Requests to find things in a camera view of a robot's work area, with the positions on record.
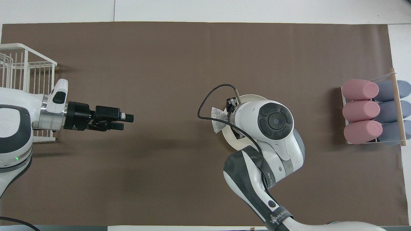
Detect cream round plate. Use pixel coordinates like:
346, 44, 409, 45
222, 94, 269, 151

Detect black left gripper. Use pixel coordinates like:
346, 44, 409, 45
64, 101, 135, 132

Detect brown table mat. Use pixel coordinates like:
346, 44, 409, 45
0, 21, 409, 227

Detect cup rack with wooden rod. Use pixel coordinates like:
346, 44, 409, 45
341, 67, 407, 147

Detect blue plastic cup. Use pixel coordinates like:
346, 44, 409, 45
376, 100, 411, 124
377, 120, 411, 146
374, 80, 411, 102

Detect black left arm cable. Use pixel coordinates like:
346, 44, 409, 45
0, 217, 40, 231

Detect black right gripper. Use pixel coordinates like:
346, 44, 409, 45
226, 96, 246, 140

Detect silver mesh sponge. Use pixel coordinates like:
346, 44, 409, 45
210, 107, 229, 134

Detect white wire dish rack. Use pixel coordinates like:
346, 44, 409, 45
0, 43, 57, 142

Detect pink plastic cup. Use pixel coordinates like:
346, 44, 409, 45
341, 79, 380, 100
342, 100, 380, 123
344, 120, 383, 145

